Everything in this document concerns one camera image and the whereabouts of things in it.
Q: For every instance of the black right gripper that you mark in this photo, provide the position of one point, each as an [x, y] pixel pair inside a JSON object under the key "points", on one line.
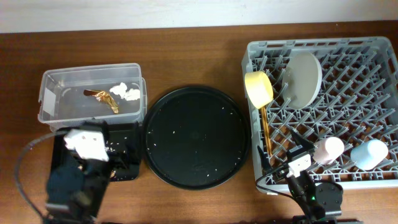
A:
{"points": [[285, 165]]}

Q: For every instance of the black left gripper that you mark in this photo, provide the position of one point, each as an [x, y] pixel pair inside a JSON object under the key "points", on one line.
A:
{"points": [[114, 158]]}

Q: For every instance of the wooden chopstick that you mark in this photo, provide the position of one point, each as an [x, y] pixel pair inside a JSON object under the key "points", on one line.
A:
{"points": [[264, 130], [267, 130]]}

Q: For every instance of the pink plastic cup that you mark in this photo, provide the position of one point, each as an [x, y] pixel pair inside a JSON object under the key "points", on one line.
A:
{"points": [[327, 150]]}

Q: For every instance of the white tissue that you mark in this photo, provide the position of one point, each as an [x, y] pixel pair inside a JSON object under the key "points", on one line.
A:
{"points": [[125, 93]]}

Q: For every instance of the gold foil wrapper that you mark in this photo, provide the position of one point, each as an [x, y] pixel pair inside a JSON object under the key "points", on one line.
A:
{"points": [[104, 97]]}

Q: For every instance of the yellow bowl with food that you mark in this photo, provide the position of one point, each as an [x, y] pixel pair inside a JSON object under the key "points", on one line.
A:
{"points": [[258, 88]]}

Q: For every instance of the grey round plate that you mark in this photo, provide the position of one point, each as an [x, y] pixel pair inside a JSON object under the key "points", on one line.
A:
{"points": [[303, 76]]}

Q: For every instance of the light blue cup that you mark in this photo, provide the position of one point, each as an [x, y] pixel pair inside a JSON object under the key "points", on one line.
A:
{"points": [[369, 154]]}

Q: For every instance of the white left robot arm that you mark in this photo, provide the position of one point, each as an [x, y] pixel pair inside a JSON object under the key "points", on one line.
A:
{"points": [[85, 160]]}

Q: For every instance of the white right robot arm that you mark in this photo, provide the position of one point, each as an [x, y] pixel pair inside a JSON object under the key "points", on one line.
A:
{"points": [[319, 201]]}

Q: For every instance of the grey dishwasher rack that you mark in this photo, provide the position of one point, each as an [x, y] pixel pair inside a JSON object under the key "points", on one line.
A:
{"points": [[357, 102]]}

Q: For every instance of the black rectangular tray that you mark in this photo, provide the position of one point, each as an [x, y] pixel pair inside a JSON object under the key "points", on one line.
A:
{"points": [[62, 156]]}

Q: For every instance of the clear plastic bin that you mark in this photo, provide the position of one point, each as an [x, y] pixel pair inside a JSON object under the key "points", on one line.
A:
{"points": [[63, 104]]}

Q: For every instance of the round black tray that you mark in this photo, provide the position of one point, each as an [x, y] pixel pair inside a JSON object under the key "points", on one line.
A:
{"points": [[195, 138]]}

